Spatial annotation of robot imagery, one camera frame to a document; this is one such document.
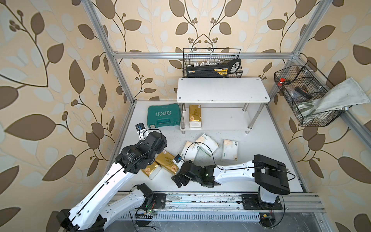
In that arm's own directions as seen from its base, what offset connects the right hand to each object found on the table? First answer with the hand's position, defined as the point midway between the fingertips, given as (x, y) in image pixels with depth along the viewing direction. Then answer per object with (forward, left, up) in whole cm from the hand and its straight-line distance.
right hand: (177, 171), depth 80 cm
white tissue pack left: (+12, -8, -1) cm, 14 cm away
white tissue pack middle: (+17, -19, 0) cm, 26 cm away
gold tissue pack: (+32, -12, +10) cm, 36 cm away
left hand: (+9, +9, +21) cm, 24 cm away
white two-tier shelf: (+55, -39, -3) cm, 67 cm away
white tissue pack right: (+11, -32, +1) cm, 34 cm away
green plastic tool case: (+40, +11, +1) cm, 42 cm away
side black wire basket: (+39, -75, +27) cm, 89 cm away
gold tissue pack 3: (+6, +7, +2) cm, 10 cm away
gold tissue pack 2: (0, +14, +2) cm, 14 cm away
